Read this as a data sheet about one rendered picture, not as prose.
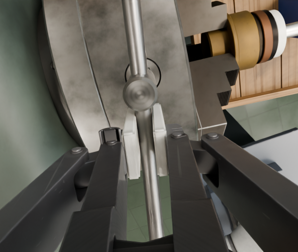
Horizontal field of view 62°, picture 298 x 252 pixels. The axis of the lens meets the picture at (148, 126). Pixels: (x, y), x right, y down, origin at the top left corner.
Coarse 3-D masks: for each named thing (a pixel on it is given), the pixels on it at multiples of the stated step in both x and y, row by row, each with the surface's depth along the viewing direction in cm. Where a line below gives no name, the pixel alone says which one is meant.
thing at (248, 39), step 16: (240, 16) 34; (256, 16) 35; (272, 16) 34; (208, 32) 35; (224, 32) 35; (240, 32) 33; (256, 32) 33; (272, 32) 34; (208, 48) 40; (224, 48) 35; (240, 48) 34; (256, 48) 34; (272, 48) 35; (240, 64) 36
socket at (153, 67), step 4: (148, 60) 23; (152, 60) 24; (148, 64) 23; (152, 64) 23; (156, 64) 23; (128, 68) 23; (152, 68) 23; (156, 68) 23; (128, 72) 23; (156, 72) 23; (128, 76) 24; (156, 76) 24; (156, 80) 24; (156, 84) 24
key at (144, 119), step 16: (128, 0) 15; (128, 16) 15; (128, 32) 16; (128, 48) 16; (144, 48) 16; (144, 64) 16; (144, 112) 17; (144, 128) 18; (144, 144) 18; (144, 160) 18; (144, 176) 18; (144, 192) 19; (160, 208) 19; (160, 224) 19
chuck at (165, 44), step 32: (96, 0) 23; (160, 0) 23; (96, 32) 23; (160, 32) 23; (96, 64) 23; (128, 64) 24; (160, 64) 23; (160, 96) 24; (192, 96) 24; (192, 128) 27
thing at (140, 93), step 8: (152, 72) 21; (128, 80) 15; (136, 80) 15; (144, 80) 15; (152, 80) 16; (128, 88) 15; (136, 88) 15; (144, 88) 15; (152, 88) 15; (128, 96) 15; (136, 96) 15; (144, 96) 15; (152, 96) 15; (128, 104) 16; (136, 104) 16; (144, 104) 16; (152, 104) 16
